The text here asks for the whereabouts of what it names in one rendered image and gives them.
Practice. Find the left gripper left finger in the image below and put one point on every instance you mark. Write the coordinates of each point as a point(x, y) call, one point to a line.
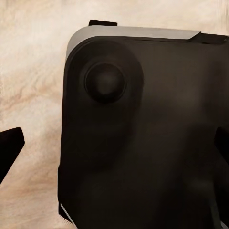
point(11, 143)

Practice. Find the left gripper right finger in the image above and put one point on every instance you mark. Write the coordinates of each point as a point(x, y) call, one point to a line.
point(221, 141)

